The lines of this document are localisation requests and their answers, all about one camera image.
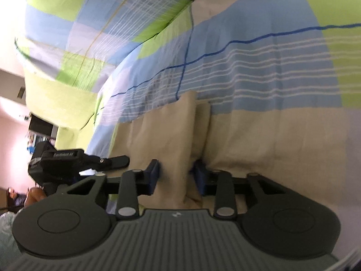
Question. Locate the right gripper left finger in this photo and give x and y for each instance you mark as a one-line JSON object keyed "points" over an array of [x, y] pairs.
{"points": [[129, 186]]}

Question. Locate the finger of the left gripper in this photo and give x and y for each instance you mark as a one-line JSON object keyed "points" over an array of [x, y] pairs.
{"points": [[104, 164], [92, 173]]}

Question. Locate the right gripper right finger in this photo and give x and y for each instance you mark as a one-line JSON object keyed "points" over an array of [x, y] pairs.
{"points": [[222, 186]]}

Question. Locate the beige cloth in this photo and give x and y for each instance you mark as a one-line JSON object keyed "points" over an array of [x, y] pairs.
{"points": [[303, 149]]}

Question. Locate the person's left hand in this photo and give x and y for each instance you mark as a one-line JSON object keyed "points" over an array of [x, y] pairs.
{"points": [[34, 195]]}

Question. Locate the black television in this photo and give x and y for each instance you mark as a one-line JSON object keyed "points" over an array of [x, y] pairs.
{"points": [[41, 129]]}

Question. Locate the plaid blue green sheet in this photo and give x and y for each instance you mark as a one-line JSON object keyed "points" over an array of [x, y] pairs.
{"points": [[250, 55]]}

